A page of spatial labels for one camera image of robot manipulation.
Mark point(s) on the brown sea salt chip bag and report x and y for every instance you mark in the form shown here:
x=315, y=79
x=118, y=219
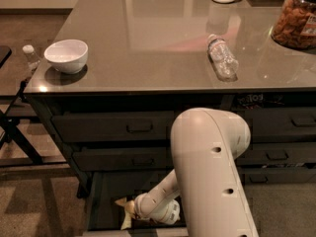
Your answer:
x=129, y=212

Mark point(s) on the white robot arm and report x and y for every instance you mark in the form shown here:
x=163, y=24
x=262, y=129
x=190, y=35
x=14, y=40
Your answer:
x=204, y=185

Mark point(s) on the dark grey drawer cabinet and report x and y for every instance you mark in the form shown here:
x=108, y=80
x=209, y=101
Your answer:
x=151, y=56

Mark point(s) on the middle left drawer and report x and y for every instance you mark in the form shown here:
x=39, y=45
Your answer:
x=115, y=159

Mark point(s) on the top left drawer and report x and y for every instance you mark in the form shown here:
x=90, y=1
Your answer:
x=99, y=127

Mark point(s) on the dark snack bag in cabinet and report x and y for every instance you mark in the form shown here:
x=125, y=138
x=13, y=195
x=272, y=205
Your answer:
x=258, y=100

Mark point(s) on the top right drawer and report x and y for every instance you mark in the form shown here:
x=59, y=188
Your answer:
x=282, y=125

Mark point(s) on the middle right drawer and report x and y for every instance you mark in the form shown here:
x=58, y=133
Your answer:
x=293, y=154

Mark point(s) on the bottom right drawer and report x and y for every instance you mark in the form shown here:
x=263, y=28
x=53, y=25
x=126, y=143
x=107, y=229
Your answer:
x=269, y=176

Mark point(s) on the open bottom left drawer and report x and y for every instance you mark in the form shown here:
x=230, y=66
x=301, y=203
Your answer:
x=105, y=217

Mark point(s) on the clear plastic water bottle lying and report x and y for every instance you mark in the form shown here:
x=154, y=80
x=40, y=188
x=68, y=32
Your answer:
x=224, y=62

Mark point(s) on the white ceramic bowl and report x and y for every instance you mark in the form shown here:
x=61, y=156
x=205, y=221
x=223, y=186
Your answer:
x=67, y=56

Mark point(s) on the small bottle with white cap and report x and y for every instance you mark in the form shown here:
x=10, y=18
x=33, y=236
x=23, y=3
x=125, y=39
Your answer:
x=32, y=57

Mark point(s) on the black folding side table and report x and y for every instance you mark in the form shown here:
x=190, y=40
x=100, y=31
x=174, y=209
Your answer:
x=19, y=108

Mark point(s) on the clear jar of snacks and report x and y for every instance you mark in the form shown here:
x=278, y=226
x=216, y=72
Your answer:
x=296, y=24

